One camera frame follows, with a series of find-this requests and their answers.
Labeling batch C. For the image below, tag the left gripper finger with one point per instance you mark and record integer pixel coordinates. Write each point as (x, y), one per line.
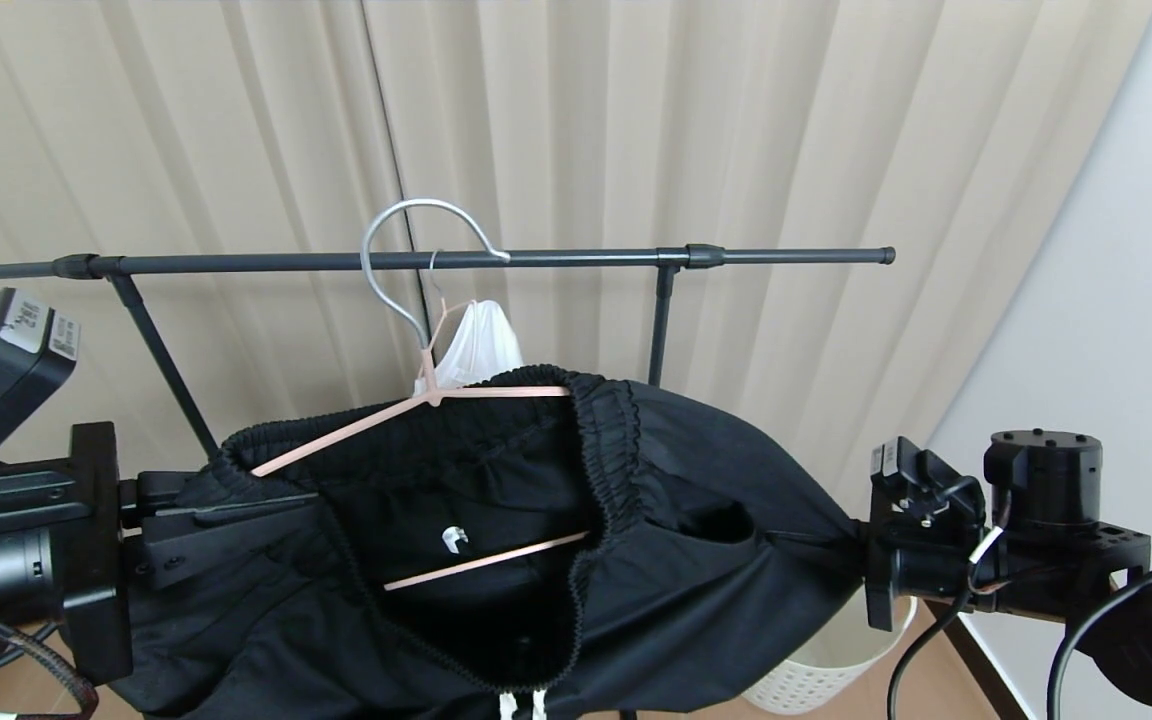
(206, 535)

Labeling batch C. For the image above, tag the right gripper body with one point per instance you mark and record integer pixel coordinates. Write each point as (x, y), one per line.
(911, 575)

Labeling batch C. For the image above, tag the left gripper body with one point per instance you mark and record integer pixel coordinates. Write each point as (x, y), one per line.
(86, 550)

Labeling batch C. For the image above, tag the pink clothes hanger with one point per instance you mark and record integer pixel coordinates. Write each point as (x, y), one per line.
(433, 265)
(406, 408)

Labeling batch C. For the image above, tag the black shorts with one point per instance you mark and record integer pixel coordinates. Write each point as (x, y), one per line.
(686, 500)

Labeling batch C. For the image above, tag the white printed t-shirt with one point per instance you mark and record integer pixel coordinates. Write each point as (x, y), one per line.
(481, 345)

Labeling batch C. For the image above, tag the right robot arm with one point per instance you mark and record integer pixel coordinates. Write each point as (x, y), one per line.
(1066, 520)

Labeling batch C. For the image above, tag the white laundry basket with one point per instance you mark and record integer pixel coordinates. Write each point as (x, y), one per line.
(836, 660)

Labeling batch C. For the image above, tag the black clothes rack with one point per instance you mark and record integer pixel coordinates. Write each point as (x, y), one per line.
(266, 263)

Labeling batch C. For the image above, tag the beige curtain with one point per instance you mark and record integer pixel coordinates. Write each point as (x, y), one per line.
(686, 120)

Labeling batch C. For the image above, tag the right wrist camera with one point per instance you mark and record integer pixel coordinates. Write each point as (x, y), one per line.
(921, 480)

